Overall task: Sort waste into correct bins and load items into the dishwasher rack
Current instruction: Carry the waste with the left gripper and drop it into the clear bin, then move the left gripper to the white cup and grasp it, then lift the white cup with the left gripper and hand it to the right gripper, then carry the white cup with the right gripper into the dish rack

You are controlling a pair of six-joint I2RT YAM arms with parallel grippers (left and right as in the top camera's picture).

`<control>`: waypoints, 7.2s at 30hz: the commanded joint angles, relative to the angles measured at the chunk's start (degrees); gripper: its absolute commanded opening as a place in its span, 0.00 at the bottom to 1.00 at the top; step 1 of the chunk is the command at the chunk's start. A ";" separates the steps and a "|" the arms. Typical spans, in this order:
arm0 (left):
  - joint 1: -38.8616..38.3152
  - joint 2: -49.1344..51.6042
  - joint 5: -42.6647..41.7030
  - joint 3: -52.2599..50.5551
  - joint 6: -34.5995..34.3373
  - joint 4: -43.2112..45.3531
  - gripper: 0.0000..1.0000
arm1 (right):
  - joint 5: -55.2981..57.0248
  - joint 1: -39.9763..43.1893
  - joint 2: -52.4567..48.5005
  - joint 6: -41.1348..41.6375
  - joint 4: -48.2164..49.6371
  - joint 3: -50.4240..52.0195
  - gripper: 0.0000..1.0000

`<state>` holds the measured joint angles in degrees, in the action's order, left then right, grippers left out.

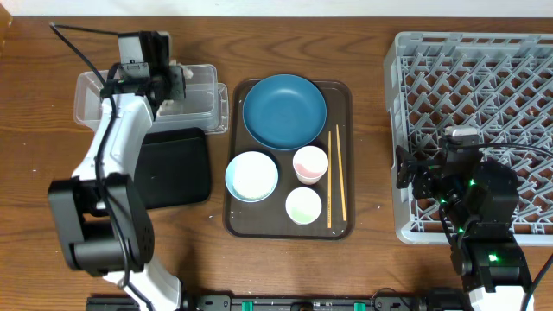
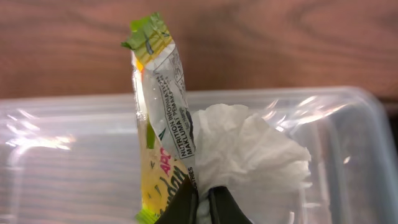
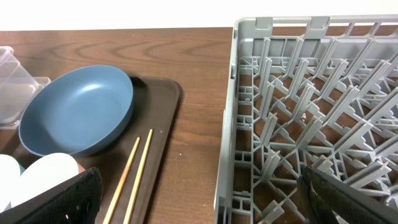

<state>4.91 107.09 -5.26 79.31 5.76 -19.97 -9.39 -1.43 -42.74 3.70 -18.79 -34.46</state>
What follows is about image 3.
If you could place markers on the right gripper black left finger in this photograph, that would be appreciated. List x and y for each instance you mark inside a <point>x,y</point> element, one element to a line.
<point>76,200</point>

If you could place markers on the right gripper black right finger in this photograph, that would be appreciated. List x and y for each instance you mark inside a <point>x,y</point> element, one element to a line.
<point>323,198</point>

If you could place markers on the white cup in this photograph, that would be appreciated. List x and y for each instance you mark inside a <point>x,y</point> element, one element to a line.
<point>44,174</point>

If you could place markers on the blue plate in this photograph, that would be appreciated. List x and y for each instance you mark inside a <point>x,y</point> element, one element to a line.
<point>79,113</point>

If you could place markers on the light blue rice bowl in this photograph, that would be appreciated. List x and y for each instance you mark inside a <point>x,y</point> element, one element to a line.
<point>11,171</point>

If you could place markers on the grey dishwasher rack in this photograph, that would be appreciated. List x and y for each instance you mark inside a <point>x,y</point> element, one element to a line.
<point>313,91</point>

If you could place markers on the left wooden chopstick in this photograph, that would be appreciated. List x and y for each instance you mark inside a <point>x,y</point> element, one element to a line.
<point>119,188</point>

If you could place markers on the wooden chopstick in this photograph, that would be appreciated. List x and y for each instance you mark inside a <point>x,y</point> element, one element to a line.
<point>119,188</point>
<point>137,180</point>

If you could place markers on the right wooden chopstick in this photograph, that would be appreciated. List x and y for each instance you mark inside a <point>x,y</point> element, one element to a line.
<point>137,180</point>

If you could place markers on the clear plastic bin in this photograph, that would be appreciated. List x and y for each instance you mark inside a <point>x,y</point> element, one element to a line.
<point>18,88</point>

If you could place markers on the brown serving tray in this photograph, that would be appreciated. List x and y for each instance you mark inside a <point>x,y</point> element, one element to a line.
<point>155,104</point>

